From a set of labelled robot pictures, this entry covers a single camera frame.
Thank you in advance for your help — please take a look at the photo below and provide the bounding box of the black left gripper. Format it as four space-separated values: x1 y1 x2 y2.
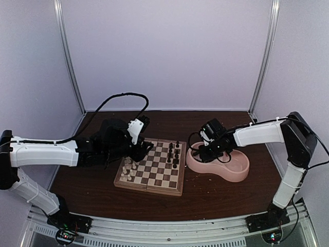
104 136 154 163

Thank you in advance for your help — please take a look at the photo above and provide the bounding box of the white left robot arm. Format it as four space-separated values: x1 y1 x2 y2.
1 116 153 228

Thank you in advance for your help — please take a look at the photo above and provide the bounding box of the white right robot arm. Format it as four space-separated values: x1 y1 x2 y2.
193 111 318 227

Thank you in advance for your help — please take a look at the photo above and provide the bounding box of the white chess pieces row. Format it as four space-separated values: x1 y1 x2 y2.
119 157 139 183

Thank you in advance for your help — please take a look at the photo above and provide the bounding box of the wooden chess board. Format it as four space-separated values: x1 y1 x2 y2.
114 138 187 197

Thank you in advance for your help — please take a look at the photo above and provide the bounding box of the pink plastic double bowl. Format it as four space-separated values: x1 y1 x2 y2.
186 148 250 183

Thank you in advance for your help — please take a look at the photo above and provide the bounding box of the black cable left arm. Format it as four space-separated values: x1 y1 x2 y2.
54 93 150 145

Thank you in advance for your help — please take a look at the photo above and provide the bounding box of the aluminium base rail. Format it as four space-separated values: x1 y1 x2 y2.
21 203 314 247

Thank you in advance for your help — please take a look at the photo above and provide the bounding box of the aluminium frame post left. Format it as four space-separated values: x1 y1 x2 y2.
53 0 86 115

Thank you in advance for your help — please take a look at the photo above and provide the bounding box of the aluminium frame post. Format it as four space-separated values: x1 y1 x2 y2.
53 0 86 115
248 0 280 118

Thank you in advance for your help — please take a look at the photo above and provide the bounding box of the aluminium frame post right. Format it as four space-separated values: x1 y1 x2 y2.
248 0 280 118

